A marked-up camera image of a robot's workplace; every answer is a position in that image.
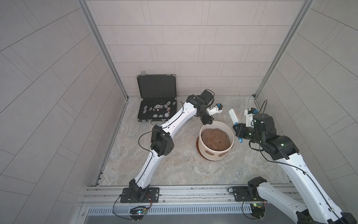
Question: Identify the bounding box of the white blue scrub brush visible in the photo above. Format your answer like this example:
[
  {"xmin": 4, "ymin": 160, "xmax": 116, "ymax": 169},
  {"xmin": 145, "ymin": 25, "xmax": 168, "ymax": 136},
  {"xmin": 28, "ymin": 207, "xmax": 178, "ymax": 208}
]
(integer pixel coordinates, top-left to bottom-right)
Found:
[{"xmin": 229, "ymin": 109, "xmax": 243, "ymax": 143}]

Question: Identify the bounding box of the white ceramic pot with soil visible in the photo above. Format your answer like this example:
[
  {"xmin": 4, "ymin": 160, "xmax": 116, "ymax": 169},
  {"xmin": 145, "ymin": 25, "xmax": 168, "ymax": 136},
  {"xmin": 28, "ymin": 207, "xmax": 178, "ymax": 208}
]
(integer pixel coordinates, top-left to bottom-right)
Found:
[{"xmin": 198, "ymin": 121, "xmax": 235, "ymax": 161}]

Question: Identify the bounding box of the black poker chip case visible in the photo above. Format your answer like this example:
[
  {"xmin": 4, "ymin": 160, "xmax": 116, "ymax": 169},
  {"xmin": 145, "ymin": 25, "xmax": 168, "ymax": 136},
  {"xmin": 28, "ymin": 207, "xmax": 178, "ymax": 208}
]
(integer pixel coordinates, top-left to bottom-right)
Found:
[{"xmin": 137, "ymin": 74, "xmax": 177, "ymax": 122}]

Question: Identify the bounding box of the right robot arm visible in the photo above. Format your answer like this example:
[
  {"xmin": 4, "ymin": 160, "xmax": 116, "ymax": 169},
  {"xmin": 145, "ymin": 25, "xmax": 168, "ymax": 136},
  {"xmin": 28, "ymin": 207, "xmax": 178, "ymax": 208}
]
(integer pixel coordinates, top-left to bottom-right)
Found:
[{"xmin": 229, "ymin": 109, "xmax": 357, "ymax": 224}]

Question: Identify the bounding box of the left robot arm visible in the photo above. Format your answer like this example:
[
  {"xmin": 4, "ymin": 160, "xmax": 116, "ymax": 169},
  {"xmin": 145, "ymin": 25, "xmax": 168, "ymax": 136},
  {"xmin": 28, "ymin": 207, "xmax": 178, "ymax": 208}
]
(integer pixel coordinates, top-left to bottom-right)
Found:
[{"xmin": 129, "ymin": 89, "xmax": 223, "ymax": 201}]

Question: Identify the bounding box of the terracotta saucer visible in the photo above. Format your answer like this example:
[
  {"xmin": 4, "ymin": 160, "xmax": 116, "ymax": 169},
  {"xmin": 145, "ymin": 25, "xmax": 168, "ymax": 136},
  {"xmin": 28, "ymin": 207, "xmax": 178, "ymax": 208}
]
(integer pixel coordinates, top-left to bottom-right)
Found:
[{"xmin": 196, "ymin": 138, "xmax": 200, "ymax": 154}]

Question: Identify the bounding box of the right circuit board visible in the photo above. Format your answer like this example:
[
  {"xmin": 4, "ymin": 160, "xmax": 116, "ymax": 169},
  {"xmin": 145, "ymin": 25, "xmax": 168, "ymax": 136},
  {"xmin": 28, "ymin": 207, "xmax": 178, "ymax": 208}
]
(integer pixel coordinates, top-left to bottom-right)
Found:
[{"xmin": 250, "ymin": 203, "xmax": 266, "ymax": 219}]

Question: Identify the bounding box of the circuit board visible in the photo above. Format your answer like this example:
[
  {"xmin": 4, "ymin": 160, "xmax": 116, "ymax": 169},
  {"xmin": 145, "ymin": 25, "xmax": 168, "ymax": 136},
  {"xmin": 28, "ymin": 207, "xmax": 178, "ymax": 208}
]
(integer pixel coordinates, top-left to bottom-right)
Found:
[
  {"xmin": 129, "ymin": 206, "xmax": 148, "ymax": 221},
  {"xmin": 250, "ymin": 203, "xmax": 266, "ymax": 219}
]

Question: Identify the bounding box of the left circuit board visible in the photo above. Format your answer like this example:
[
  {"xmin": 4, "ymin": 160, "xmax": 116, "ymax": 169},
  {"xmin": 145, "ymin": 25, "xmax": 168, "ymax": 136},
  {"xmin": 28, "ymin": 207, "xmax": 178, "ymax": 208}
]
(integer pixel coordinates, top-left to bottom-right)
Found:
[{"xmin": 129, "ymin": 206, "xmax": 148, "ymax": 221}]

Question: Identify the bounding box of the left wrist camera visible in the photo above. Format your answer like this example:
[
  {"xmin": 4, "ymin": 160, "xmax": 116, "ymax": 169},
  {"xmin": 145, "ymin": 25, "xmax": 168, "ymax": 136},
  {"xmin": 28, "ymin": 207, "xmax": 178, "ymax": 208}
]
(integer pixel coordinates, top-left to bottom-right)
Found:
[{"xmin": 207, "ymin": 103, "xmax": 223, "ymax": 116}]

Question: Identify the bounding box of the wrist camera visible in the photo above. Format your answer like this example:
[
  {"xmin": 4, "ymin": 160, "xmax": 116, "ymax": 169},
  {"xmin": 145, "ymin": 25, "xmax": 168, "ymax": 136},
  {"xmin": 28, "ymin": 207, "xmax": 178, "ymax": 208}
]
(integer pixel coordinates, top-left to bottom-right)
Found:
[
  {"xmin": 244, "ymin": 108, "xmax": 258, "ymax": 127},
  {"xmin": 207, "ymin": 103, "xmax": 223, "ymax": 116}
]

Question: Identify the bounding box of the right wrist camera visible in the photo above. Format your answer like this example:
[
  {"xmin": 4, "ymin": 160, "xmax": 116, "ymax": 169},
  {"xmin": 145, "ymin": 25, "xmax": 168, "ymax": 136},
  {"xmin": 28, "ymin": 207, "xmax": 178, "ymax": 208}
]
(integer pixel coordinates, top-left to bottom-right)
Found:
[{"xmin": 244, "ymin": 108, "xmax": 258, "ymax": 127}]

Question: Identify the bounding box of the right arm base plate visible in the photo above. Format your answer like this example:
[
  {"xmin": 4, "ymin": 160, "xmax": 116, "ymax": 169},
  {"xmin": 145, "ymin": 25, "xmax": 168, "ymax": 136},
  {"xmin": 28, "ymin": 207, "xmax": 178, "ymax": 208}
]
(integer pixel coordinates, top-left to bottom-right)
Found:
[{"xmin": 231, "ymin": 186, "xmax": 257, "ymax": 202}]

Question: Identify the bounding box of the aluminium front rail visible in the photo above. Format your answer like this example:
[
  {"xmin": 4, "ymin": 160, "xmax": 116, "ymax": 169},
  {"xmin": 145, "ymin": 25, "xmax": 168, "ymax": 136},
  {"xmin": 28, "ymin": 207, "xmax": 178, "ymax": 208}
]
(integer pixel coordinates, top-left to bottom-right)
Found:
[{"xmin": 79, "ymin": 184, "xmax": 304, "ymax": 208}]

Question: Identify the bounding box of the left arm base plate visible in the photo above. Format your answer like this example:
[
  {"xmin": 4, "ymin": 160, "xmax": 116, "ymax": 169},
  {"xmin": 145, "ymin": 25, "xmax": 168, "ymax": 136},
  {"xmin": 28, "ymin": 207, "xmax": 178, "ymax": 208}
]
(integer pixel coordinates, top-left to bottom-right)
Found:
[{"xmin": 120, "ymin": 187, "xmax": 160, "ymax": 203}]

